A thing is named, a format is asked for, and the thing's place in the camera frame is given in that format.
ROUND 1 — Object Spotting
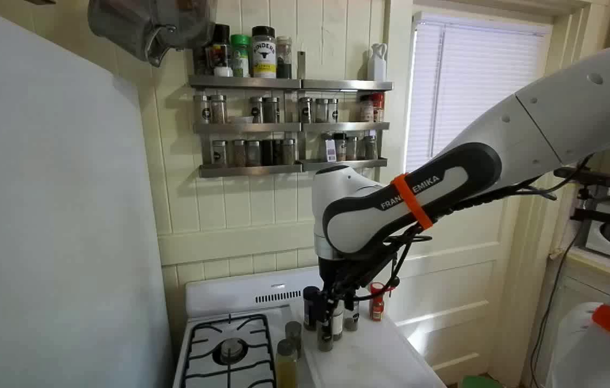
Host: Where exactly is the black stove burner grate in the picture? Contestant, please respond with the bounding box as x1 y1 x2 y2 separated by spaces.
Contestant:
180 312 278 388

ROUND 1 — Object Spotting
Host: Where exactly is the red lid rack jar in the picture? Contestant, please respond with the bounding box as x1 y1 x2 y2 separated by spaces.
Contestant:
372 92 389 124

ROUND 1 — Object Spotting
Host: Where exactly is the steel lid glass jar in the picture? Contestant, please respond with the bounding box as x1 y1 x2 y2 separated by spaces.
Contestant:
282 319 305 360

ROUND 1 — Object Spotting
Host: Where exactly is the steel lid pepper jar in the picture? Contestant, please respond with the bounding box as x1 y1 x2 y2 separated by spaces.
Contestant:
340 309 362 335

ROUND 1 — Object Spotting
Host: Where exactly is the small labelled spice jar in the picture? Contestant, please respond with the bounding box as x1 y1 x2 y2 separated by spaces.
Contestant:
315 319 337 354

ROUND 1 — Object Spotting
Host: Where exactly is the red lid spice container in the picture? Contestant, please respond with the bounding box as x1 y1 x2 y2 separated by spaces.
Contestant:
368 283 387 323

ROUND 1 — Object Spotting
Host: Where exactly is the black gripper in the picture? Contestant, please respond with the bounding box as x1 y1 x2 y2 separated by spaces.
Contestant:
317 252 381 322

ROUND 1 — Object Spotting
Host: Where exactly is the white refrigerator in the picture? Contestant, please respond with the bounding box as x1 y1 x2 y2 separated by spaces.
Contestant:
0 0 174 388

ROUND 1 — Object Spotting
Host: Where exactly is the white door frame trim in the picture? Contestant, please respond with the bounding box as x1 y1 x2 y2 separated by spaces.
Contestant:
377 0 418 182

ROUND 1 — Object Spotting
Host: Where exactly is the yellowish oil jar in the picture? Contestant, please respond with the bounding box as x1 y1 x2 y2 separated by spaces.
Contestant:
276 339 301 388

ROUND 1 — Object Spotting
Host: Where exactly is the green lid bottle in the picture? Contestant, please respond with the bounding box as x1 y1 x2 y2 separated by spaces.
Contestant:
228 32 252 80

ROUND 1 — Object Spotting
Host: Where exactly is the dark rack spice jar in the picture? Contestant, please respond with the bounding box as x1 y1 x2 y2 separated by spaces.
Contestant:
261 138 282 169

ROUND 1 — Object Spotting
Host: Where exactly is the white window blind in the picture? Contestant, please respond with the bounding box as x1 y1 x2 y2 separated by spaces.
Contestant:
405 14 553 176

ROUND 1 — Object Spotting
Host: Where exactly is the small dark seasoning jar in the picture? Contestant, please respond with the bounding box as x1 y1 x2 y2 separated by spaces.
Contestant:
276 37 296 80

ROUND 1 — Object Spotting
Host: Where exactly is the black lid spice jar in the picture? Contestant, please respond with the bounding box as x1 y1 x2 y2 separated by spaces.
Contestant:
302 284 324 333

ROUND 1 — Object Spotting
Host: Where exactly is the black sauce bottle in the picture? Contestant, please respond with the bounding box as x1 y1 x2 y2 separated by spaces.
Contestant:
209 23 235 80

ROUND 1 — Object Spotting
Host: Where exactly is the metal wall spice rack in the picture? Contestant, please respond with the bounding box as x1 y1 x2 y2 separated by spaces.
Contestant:
187 73 394 179

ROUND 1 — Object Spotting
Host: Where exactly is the black camera stand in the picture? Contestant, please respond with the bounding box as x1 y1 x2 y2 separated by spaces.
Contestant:
553 167 610 225

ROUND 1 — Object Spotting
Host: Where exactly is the white shaker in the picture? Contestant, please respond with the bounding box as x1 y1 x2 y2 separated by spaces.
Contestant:
368 42 390 82

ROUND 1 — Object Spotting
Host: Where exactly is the white label rack jar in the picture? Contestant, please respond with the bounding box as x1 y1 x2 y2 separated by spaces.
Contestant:
322 137 340 164

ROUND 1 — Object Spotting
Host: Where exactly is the hanging stainless steel pan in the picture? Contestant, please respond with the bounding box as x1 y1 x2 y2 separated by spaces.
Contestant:
161 0 214 54

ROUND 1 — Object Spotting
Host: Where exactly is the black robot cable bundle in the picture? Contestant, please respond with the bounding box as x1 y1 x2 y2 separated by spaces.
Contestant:
361 169 587 305

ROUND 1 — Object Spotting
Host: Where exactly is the white panel door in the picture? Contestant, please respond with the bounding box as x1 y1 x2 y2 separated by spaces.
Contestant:
381 192 528 386

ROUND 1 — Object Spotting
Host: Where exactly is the green plastic container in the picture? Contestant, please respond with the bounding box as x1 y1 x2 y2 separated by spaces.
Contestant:
460 374 504 388

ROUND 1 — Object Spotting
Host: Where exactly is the white gas stove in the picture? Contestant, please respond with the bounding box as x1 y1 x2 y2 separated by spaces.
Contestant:
170 265 364 388

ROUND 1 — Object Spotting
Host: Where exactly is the large black lid seasoning jar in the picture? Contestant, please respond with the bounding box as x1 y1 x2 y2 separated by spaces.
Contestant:
250 25 278 80

